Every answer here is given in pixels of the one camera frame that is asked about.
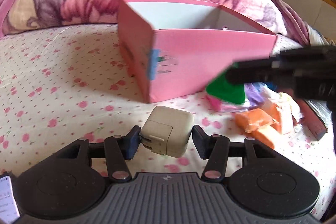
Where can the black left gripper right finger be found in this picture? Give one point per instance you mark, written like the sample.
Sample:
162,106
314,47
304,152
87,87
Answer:
214,149

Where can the white pillow with print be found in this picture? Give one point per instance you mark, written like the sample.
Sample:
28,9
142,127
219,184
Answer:
317,39

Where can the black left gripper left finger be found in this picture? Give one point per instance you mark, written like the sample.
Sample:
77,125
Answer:
117,150

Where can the pink clay pack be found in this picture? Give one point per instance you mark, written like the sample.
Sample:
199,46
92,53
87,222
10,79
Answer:
215,103

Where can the green plastic toy bolt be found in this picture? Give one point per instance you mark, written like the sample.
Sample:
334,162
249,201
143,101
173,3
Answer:
223,90

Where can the white square power adapter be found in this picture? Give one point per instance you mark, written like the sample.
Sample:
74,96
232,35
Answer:
167,131

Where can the smartphone with lit screen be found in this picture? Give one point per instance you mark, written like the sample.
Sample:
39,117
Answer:
9,212

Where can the purple clay pack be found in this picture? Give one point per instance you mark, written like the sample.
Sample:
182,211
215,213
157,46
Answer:
253,94

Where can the orange clay pack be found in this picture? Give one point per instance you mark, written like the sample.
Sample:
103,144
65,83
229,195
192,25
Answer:
257,124

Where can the cherry print bed sheet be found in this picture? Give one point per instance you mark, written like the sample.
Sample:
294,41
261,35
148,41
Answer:
61,84

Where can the pink open cardboard box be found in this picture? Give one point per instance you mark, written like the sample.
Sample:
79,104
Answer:
176,47

